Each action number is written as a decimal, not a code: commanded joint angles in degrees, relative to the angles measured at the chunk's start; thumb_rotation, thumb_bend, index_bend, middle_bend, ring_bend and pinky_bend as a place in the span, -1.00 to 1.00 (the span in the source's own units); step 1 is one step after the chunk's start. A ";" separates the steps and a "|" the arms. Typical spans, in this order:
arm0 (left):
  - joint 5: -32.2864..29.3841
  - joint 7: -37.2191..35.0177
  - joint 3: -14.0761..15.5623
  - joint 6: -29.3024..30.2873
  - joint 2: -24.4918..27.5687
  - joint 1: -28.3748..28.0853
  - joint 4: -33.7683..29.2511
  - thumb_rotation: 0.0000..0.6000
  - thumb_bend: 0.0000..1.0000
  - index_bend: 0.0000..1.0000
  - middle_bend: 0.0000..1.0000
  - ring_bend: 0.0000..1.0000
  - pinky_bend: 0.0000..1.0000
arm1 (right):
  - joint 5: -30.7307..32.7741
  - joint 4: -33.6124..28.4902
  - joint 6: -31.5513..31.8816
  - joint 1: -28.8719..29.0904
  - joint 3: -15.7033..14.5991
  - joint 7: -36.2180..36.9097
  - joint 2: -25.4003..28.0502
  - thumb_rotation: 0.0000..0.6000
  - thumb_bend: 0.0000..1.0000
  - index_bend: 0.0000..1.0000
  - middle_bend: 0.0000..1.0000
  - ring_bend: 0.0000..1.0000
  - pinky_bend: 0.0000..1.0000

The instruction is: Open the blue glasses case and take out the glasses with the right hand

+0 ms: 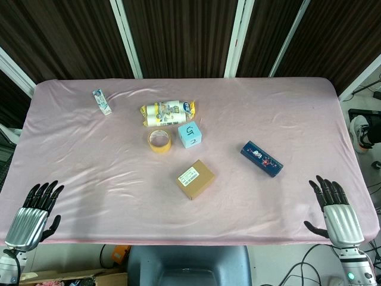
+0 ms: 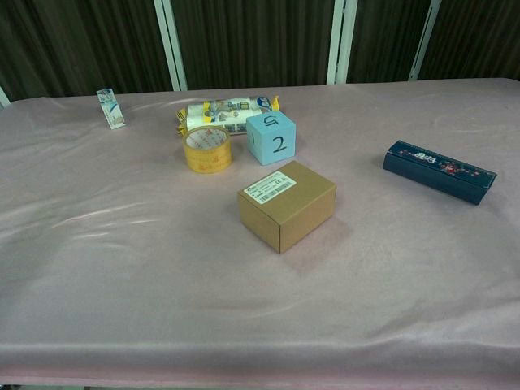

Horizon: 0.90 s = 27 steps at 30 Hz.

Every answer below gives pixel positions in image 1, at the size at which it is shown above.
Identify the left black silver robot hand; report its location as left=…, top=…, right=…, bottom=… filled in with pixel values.
left=4, top=180, right=65, bottom=251

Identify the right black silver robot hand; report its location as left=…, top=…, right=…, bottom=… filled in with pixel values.
left=303, top=175, right=366, bottom=247

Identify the dark blue glasses case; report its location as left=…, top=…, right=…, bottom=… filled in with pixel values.
left=240, top=140, right=284, bottom=179

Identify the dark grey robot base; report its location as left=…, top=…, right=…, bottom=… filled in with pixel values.
left=127, top=245, right=254, bottom=286

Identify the open cardboard box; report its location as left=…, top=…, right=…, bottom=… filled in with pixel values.
left=19, top=268, right=129, bottom=286

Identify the black equipment rack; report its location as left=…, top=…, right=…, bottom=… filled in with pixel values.
left=0, top=125, right=20, bottom=191

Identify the pink tablecloth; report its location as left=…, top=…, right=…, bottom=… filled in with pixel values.
left=0, top=77, right=376, bottom=247

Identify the black trousered person leg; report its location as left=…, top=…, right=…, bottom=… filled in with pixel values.
left=367, top=123, right=381, bottom=145

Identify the orange device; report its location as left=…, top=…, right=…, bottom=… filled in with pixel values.
left=110, top=245, right=127, bottom=268

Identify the white orange sneaker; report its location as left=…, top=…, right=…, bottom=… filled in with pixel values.
left=350, top=115, right=373, bottom=154

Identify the black flat monitor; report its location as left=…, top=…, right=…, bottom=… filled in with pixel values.
left=348, top=108, right=381, bottom=123

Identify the dark slatted screen panel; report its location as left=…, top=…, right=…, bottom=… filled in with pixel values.
left=269, top=0, right=381, bottom=101
left=224, top=0, right=310, bottom=79
left=118, top=0, right=254, bottom=80
left=0, top=46, right=36, bottom=129
left=0, top=0, right=143, bottom=87

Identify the small blue white carton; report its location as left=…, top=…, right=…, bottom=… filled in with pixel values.
left=92, top=89, right=113, bottom=116

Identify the yellow packing tape roll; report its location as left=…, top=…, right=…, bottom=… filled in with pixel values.
left=148, top=129, right=173, bottom=154

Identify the brown cardboard box with label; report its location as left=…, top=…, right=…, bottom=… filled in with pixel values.
left=174, top=159, right=216, bottom=200

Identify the light blue numbered cube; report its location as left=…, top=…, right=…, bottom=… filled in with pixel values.
left=177, top=121, right=204, bottom=149

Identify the yellow white snack package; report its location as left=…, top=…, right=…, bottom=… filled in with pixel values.
left=139, top=100, right=198, bottom=128

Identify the black floor cable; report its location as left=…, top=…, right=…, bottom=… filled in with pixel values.
left=282, top=245, right=343, bottom=286

